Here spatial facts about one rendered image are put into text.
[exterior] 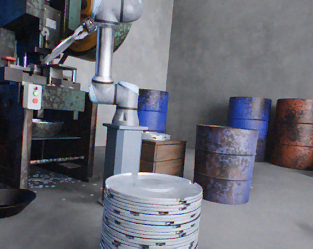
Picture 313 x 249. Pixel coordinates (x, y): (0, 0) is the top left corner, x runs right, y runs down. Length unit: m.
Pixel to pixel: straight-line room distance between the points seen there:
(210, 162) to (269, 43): 3.19
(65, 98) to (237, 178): 1.22
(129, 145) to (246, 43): 3.63
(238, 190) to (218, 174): 0.17
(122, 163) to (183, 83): 3.81
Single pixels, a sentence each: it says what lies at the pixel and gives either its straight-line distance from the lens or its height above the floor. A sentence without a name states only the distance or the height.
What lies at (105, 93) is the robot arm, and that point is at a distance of 1.44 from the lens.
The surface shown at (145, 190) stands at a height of 0.31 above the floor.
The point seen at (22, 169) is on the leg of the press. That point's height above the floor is 0.15.
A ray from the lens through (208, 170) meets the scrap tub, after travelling 1.77.
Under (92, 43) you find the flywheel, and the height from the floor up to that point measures 1.02.
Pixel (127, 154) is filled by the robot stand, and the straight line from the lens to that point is 1.43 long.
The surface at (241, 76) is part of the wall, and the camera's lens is 4.67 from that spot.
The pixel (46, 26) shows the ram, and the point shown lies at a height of 1.03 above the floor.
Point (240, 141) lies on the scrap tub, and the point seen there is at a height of 0.40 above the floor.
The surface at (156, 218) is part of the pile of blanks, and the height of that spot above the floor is 0.26.
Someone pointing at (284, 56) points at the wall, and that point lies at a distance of 4.57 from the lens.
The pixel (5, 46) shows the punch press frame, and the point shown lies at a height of 0.89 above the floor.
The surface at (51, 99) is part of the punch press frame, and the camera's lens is 1.82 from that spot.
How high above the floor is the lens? 0.52
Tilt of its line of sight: 3 degrees down
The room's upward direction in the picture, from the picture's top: 5 degrees clockwise
